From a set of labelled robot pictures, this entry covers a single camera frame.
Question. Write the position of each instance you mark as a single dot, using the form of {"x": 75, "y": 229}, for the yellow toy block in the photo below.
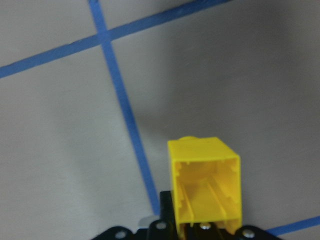
{"x": 206, "y": 183}

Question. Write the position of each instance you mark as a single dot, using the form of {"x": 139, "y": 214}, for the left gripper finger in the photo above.
{"x": 166, "y": 206}

